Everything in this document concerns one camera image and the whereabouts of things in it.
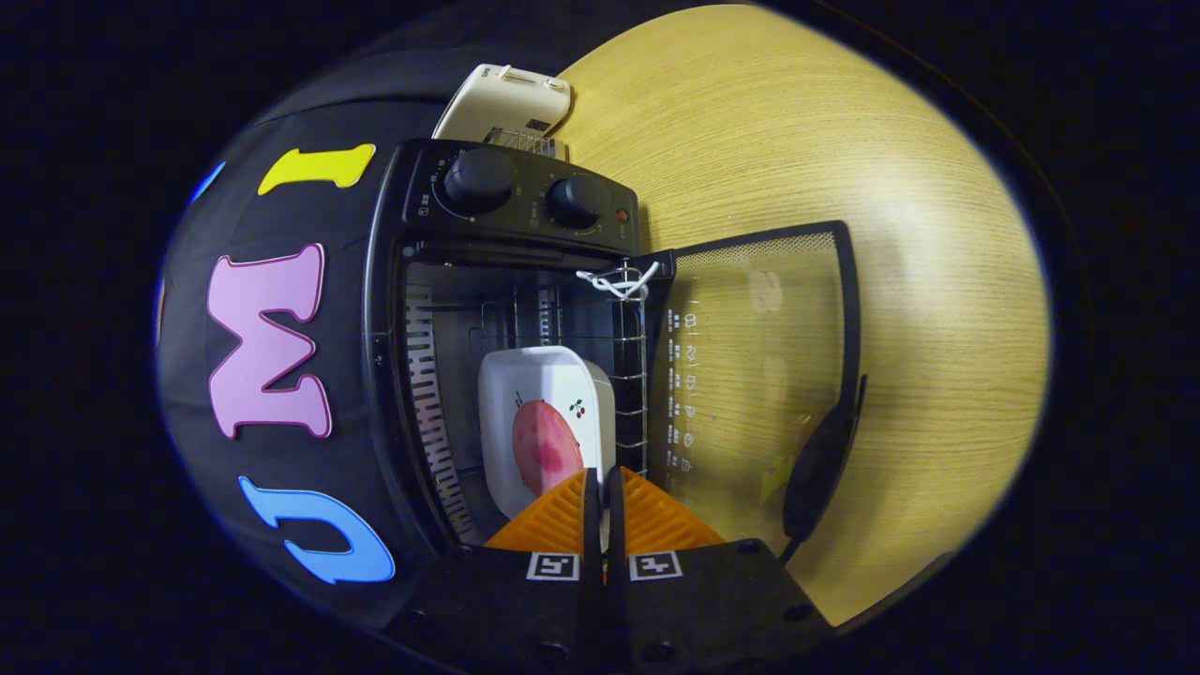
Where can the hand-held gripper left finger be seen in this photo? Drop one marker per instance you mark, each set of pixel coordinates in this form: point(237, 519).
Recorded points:
point(591, 525)

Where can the white square plate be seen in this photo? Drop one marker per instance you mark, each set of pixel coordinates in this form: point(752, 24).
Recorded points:
point(553, 375)

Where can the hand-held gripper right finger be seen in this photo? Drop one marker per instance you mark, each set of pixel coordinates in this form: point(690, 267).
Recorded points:
point(616, 525)

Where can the black toaster oven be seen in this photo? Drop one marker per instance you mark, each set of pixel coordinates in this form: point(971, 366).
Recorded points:
point(516, 187)

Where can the cream white toaster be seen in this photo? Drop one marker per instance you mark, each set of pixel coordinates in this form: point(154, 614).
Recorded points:
point(497, 103)

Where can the pink round food slice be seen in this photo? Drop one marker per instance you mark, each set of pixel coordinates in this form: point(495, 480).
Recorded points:
point(544, 445)

